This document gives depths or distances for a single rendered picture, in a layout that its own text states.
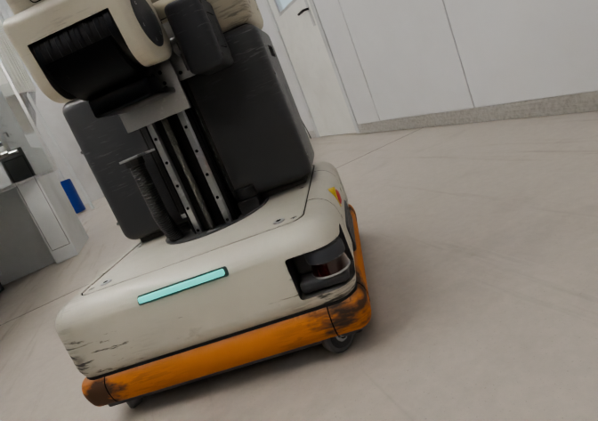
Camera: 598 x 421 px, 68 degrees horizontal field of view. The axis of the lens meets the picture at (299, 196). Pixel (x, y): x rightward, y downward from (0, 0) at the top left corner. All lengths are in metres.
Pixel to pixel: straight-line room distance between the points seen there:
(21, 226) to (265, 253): 3.16
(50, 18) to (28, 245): 3.06
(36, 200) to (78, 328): 2.73
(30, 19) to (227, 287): 0.58
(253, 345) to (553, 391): 0.50
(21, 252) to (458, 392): 3.48
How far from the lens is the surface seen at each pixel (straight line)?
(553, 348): 0.82
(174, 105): 1.05
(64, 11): 0.91
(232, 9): 1.11
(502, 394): 0.76
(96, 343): 1.01
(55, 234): 3.70
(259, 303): 0.86
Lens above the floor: 0.50
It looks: 12 degrees down
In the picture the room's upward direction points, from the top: 22 degrees counter-clockwise
